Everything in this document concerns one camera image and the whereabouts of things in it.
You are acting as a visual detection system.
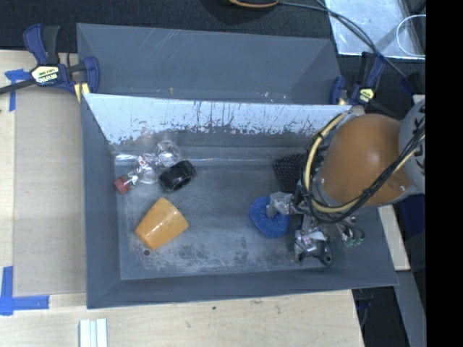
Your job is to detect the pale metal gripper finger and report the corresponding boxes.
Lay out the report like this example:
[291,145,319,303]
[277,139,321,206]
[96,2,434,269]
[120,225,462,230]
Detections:
[293,228,323,263]
[266,192,294,218]

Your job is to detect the blue sponge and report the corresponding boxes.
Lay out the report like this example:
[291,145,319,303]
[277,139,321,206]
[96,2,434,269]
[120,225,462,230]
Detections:
[248,195,292,239]

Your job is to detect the black dotted pad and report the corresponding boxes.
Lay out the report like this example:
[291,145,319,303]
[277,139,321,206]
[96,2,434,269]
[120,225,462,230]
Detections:
[271,153,308,194]

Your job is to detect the grey metal bin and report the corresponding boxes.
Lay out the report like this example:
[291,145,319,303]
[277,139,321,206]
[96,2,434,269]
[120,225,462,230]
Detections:
[75,22,399,309]

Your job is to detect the orange plastic cup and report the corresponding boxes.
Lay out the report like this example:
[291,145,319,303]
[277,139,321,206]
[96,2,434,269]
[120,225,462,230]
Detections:
[135,197,190,252]

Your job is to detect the clear plastic bottle red cap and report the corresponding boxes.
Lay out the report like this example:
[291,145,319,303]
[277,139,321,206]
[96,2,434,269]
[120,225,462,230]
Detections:
[113,139,182,195]

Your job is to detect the pale wood board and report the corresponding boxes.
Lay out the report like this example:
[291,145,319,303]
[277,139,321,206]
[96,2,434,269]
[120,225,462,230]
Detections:
[12,51,88,298]

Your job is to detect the black cylinder on white bracket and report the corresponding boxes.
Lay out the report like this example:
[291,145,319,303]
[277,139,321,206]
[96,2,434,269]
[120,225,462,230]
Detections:
[313,231,334,267]

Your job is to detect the black rubber ring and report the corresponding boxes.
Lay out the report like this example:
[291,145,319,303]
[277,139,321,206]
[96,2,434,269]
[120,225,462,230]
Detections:
[158,160,198,194]

